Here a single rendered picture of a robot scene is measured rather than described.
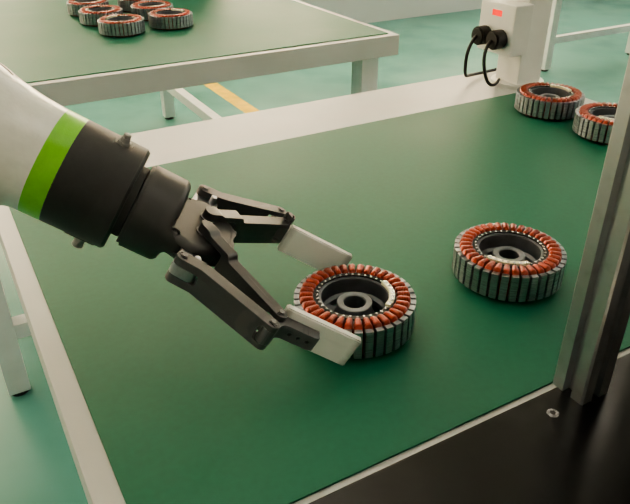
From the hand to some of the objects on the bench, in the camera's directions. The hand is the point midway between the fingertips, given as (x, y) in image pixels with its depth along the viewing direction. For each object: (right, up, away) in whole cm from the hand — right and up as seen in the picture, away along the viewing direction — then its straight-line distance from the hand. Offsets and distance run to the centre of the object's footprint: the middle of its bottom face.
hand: (337, 300), depth 62 cm
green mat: (+14, +10, +23) cm, 28 cm away
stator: (+18, +2, +9) cm, 20 cm away
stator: (+2, -2, +1) cm, 3 cm away
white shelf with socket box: (+31, +30, +57) cm, 72 cm away
